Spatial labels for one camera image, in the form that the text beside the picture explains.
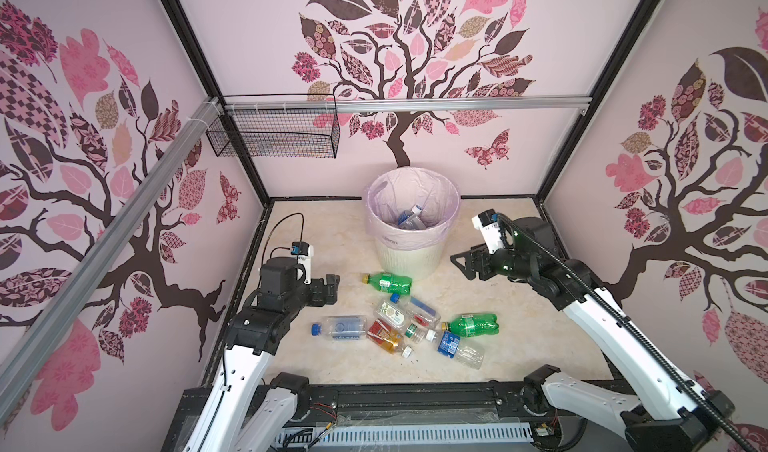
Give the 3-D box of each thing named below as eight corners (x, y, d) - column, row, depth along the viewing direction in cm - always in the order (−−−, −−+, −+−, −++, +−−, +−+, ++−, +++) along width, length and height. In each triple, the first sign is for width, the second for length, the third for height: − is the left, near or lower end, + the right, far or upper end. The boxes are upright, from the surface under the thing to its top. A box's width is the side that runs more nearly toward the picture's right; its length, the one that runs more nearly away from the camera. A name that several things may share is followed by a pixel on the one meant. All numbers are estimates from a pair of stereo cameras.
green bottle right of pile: (442, 338, 85) (444, 332, 81) (440, 320, 89) (442, 313, 85) (496, 338, 85) (500, 332, 81) (491, 320, 89) (496, 313, 85)
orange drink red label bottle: (365, 336, 86) (364, 330, 82) (377, 321, 89) (376, 315, 85) (404, 365, 81) (405, 360, 77) (415, 348, 84) (416, 343, 80)
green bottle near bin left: (362, 291, 95) (360, 284, 92) (365, 276, 99) (364, 269, 95) (409, 298, 94) (410, 291, 90) (411, 283, 97) (412, 276, 94)
